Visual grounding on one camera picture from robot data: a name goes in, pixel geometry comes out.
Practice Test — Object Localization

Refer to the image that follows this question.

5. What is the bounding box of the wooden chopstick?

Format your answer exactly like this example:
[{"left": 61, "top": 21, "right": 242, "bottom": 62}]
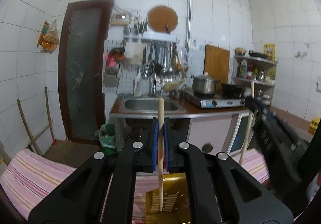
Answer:
[
  {"left": 238, "top": 80, "right": 256, "bottom": 166},
  {"left": 157, "top": 98, "right": 164, "bottom": 212}
]

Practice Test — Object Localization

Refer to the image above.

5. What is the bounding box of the stainless steel sink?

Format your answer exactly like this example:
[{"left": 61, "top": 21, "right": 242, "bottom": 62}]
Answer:
[{"left": 119, "top": 97, "right": 186, "bottom": 114}]

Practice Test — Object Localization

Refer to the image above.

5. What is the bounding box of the green trash bag bin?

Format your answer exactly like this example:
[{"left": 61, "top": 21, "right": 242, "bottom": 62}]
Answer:
[{"left": 95, "top": 124, "right": 116, "bottom": 149}]

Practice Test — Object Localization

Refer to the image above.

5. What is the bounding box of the gas stove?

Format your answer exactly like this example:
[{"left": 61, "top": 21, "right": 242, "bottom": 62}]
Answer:
[{"left": 185, "top": 91, "right": 245, "bottom": 109}]

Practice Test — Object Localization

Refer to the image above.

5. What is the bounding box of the stainless steel cooking pot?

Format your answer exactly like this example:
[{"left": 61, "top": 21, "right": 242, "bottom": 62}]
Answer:
[{"left": 191, "top": 72, "right": 220, "bottom": 94}]

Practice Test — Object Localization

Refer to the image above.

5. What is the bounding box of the black wok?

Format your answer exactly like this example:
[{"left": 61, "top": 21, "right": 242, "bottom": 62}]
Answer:
[{"left": 221, "top": 83, "right": 245, "bottom": 98}]

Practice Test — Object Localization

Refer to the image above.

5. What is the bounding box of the yellow perforated utensil holder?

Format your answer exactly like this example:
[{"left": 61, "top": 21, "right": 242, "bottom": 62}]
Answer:
[{"left": 145, "top": 173, "right": 191, "bottom": 224}]

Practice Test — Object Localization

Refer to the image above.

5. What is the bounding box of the corner shelf rack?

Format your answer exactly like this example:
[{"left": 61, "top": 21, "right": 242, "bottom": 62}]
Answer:
[{"left": 231, "top": 55, "right": 277, "bottom": 105}]

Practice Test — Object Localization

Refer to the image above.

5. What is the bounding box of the rectangular wooden cutting board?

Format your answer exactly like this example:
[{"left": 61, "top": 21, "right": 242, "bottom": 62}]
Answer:
[{"left": 204, "top": 44, "right": 230, "bottom": 91}]

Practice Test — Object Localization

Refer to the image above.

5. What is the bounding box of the wooden stick leaning right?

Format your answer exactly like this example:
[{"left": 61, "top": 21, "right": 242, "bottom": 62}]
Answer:
[{"left": 45, "top": 87, "right": 58, "bottom": 148}]

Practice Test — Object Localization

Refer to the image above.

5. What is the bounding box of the wooden stick leaning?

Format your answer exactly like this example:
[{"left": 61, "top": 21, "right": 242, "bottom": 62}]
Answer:
[
  {"left": 17, "top": 98, "right": 43, "bottom": 156},
  {"left": 45, "top": 87, "right": 58, "bottom": 148}
]

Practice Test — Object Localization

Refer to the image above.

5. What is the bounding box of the round wooden cutting board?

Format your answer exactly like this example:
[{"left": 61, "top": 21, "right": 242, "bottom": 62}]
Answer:
[{"left": 147, "top": 5, "right": 179, "bottom": 34}]

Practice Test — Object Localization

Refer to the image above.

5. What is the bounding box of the wooden stick leaning left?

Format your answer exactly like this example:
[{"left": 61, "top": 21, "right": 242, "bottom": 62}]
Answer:
[{"left": 17, "top": 98, "right": 43, "bottom": 156}]

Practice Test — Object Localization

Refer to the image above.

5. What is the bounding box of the pink striped table cloth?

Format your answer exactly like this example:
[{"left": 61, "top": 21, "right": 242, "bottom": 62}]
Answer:
[{"left": 1, "top": 148, "right": 269, "bottom": 223}]

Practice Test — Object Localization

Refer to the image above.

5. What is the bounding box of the hanging orange plastic bag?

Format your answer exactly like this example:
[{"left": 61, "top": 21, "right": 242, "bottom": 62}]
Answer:
[{"left": 41, "top": 19, "right": 59, "bottom": 53}]

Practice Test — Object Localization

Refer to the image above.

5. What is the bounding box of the white wall utensil shelf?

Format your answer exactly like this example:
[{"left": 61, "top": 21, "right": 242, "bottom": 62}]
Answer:
[{"left": 124, "top": 33, "right": 180, "bottom": 43}]

